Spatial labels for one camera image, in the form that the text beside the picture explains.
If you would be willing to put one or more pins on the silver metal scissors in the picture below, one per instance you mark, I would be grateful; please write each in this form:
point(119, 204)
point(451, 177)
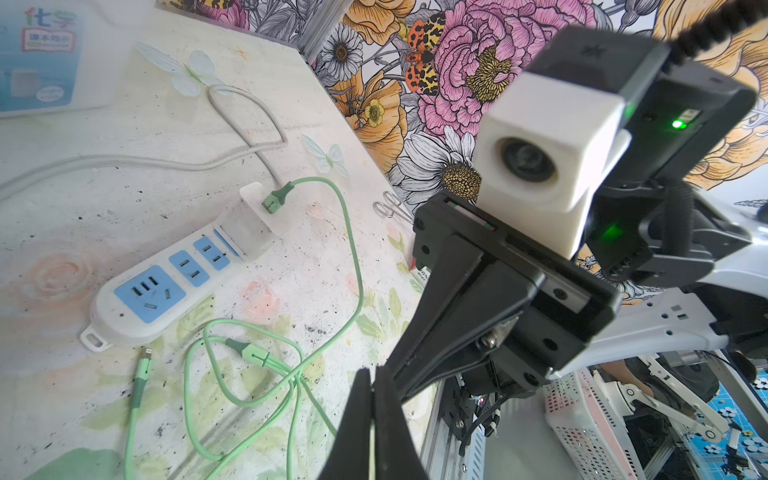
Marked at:
point(390, 206)

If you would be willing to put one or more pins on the white blue power strip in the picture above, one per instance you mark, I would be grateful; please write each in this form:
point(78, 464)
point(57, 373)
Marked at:
point(138, 305)

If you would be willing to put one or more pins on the white blue-lid storage box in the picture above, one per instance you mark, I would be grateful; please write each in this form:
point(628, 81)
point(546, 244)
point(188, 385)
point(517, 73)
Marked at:
point(65, 55)

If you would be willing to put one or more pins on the aluminium corner frame post right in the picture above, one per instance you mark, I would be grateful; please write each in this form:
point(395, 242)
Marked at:
point(318, 21)

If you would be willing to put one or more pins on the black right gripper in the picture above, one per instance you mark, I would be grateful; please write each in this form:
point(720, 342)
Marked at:
point(499, 308)

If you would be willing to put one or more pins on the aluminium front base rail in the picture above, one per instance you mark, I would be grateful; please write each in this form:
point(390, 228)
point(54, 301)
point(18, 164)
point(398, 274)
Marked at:
point(458, 429)

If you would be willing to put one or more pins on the white pink perforated basket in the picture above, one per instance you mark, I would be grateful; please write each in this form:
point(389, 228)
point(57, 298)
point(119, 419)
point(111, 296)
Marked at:
point(587, 416)

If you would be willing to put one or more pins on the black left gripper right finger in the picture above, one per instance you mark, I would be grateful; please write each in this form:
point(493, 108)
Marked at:
point(394, 452)

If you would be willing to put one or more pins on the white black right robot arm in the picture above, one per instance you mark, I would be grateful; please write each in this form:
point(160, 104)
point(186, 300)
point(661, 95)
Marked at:
point(645, 224)

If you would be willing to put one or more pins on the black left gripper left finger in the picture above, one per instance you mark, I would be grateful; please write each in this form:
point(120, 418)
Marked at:
point(349, 457)

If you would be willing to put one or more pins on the white USB charger adapter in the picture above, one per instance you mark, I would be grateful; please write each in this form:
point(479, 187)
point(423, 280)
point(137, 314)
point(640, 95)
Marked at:
point(247, 227)

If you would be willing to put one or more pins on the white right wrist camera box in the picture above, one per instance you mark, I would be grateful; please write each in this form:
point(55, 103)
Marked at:
point(551, 138)

